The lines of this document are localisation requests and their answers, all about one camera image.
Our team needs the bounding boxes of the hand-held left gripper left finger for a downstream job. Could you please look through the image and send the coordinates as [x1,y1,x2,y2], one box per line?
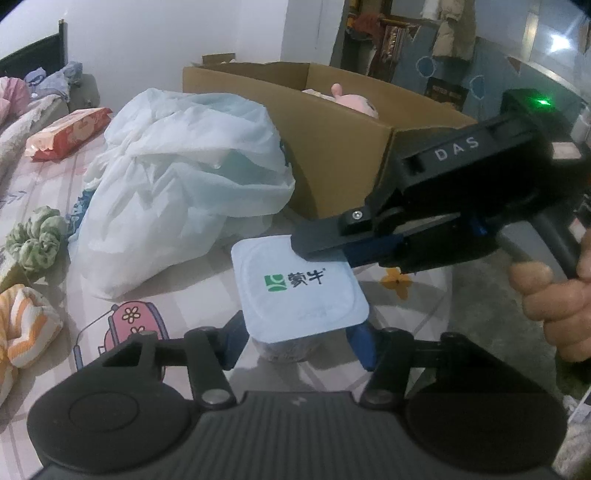
[81,315,250,409]

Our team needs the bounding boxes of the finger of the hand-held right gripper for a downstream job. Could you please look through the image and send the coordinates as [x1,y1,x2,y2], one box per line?
[290,208,409,269]

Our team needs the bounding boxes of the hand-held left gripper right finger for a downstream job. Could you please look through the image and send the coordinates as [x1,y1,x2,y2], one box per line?
[348,322,513,409]

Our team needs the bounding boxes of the white yogurt cup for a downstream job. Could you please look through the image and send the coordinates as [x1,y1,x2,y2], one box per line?
[229,235,370,363]

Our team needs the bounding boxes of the large cardboard box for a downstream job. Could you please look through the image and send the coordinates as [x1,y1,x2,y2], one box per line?
[181,61,478,221]

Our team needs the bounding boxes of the pink plush toy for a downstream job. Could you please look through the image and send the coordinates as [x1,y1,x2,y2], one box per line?
[302,82,380,120]

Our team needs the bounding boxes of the person's right hand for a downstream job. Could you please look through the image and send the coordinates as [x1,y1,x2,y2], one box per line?
[509,222,591,365]

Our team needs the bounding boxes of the dark brown box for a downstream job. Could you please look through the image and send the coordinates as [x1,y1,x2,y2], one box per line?
[425,76,467,112]

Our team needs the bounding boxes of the blue grey patterned board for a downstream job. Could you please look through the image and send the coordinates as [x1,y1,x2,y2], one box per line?
[397,23,591,139]

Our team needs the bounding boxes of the beige hanging jacket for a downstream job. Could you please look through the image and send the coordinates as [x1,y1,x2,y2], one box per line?
[431,0,476,61]

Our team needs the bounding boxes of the white plastic bag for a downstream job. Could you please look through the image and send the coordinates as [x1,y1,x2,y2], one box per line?
[69,88,296,300]

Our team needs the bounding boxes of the red cloth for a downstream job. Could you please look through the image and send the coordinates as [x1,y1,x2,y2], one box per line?
[348,11,384,42]

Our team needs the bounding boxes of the orange striped sock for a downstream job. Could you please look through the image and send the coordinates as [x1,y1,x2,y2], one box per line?
[0,284,64,407]

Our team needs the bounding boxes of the green scrunchie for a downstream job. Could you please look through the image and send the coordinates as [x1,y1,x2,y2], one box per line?
[4,207,69,278]

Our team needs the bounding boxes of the pink wet wipes packet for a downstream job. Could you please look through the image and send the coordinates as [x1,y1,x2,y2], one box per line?
[25,107,114,162]

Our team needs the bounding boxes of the grey cushion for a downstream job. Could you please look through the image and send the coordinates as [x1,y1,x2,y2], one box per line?
[69,74,100,114]

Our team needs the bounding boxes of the lavender clothes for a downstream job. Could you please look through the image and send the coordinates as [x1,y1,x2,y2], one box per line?
[23,62,84,100]

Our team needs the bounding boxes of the pink quilt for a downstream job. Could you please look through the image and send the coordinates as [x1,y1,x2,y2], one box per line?
[0,76,31,125]

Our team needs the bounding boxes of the dark headboard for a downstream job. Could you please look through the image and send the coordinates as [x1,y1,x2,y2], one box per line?
[0,21,70,79]

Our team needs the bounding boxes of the gold patterned frame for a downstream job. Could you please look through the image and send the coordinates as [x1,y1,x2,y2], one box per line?
[382,23,419,63]

